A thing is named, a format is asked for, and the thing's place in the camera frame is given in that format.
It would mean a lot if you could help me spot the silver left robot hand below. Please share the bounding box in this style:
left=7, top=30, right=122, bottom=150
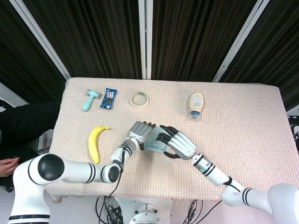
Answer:
left=128, top=121, right=157, bottom=150

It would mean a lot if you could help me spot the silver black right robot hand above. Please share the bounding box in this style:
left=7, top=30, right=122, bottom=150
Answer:
left=156, top=125, right=197, bottom=161

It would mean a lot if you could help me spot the translucent light-blue plastic container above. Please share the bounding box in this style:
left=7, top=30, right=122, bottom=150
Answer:
left=144, top=127, right=169, bottom=154

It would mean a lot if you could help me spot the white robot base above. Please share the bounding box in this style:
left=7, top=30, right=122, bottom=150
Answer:
left=128, top=198, right=164, bottom=224

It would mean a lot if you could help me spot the beige masking tape roll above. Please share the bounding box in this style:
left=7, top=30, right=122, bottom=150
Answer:
left=129, top=91, right=150, bottom=108

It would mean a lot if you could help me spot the blue cookie pack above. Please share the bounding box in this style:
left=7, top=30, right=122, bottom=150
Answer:
left=99, top=87, right=117, bottom=110

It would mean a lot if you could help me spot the mayonnaise squeeze bottle, blue cap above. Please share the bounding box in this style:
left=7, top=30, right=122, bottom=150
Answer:
left=188, top=91, right=206, bottom=119

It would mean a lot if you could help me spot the yellow banana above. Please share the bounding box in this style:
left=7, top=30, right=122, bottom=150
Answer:
left=88, top=125, right=111, bottom=163

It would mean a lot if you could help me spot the pink waffle-weave tablecloth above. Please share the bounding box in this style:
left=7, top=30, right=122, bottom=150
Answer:
left=44, top=77, right=290, bottom=203

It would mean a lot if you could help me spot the light blue toy hammer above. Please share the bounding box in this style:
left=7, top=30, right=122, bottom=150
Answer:
left=81, top=89, right=101, bottom=112

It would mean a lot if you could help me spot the dark pleated curtain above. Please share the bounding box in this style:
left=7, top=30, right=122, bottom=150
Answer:
left=0, top=0, right=299, bottom=112

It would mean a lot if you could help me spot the person's black clothing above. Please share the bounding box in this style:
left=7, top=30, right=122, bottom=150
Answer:
left=0, top=102, right=60, bottom=161

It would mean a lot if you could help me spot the person's bare hand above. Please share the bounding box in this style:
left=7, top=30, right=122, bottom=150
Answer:
left=0, top=156, right=21, bottom=178

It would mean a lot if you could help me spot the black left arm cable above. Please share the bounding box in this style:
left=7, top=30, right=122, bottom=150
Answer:
left=97, top=139, right=130, bottom=224

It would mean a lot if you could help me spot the black floor cable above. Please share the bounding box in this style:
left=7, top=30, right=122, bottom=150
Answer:
left=95, top=196, right=124, bottom=224
left=184, top=199, right=221, bottom=224

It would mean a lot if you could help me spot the white frame post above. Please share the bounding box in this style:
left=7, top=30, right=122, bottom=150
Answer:
left=212, top=0, right=271, bottom=82
left=9, top=0, right=71, bottom=79
left=138, top=0, right=153, bottom=79

